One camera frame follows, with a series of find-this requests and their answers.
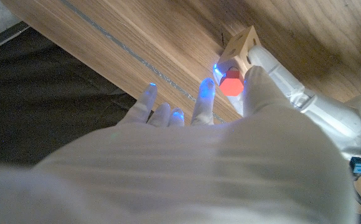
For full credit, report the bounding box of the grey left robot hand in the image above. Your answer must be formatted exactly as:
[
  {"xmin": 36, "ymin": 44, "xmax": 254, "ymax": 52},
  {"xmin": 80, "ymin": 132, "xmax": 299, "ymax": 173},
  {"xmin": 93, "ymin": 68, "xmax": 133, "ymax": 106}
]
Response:
[{"xmin": 212, "ymin": 45, "xmax": 361, "ymax": 161}]

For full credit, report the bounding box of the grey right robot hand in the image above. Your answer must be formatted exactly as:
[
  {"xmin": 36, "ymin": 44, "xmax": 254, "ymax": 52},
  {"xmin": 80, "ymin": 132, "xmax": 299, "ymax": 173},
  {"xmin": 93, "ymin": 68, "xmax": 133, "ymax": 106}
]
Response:
[{"xmin": 0, "ymin": 65, "xmax": 359, "ymax": 224}]

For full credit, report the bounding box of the wooden screw with red head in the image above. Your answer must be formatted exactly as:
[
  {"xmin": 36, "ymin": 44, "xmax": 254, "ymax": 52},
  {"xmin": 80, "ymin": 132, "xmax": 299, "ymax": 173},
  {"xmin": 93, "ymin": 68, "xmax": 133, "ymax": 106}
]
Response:
[{"xmin": 219, "ymin": 67, "xmax": 245, "ymax": 97}]

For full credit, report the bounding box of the wooden block with holes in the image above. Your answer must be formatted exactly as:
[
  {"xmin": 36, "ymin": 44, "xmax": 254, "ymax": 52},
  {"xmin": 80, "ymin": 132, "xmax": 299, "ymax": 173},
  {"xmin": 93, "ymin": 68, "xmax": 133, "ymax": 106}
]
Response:
[{"xmin": 217, "ymin": 25, "xmax": 262, "ymax": 77}]

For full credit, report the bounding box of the grey tape outline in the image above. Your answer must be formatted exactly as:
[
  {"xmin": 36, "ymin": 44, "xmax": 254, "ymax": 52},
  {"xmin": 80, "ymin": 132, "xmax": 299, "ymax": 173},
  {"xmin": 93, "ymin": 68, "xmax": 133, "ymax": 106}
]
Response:
[{"xmin": 59, "ymin": 0, "xmax": 228, "ymax": 124}]

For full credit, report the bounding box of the black backdrop curtain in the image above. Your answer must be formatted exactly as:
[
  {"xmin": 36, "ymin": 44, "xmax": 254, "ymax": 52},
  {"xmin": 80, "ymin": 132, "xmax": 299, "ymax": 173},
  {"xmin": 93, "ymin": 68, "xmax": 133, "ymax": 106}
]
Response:
[{"xmin": 0, "ymin": 26, "xmax": 138, "ymax": 167}]

